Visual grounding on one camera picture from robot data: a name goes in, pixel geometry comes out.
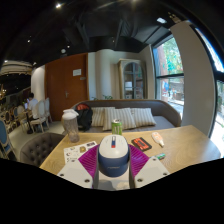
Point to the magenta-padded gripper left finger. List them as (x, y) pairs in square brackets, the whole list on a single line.
[(75, 175)]

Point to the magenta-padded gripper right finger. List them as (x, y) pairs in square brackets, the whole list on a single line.
[(151, 171)]

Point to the blue and white computer mouse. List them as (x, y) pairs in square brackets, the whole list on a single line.
[(113, 155)]

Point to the white printed leaflet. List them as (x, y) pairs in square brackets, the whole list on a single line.
[(75, 151)]

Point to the black box with orange print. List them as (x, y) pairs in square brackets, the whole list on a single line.
[(141, 144)]

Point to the small white orange bottle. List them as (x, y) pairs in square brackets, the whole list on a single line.
[(157, 138)]

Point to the grey tufted armchair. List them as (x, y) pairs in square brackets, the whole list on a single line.
[(38, 148)]

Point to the clear plastic shaker bottle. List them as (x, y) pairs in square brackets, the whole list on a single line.
[(71, 128)]

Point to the striped cushion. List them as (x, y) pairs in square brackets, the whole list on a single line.
[(125, 118), (97, 116), (144, 116)]

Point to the green drink can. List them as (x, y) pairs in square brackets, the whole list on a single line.
[(116, 128)]

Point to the brown curved sofa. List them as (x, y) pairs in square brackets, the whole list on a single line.
[(165, 115)]

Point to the black backpack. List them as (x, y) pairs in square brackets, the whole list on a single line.
[(85, 116)]

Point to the group of dining chairs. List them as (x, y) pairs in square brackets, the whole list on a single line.
[(40, 113)]

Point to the person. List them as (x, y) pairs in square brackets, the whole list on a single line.
[(32, 105)]

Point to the brown wooden door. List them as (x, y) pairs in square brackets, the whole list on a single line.
[(65, 93)]

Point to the glass door cabinet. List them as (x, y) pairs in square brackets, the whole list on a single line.
[(132, 80)]

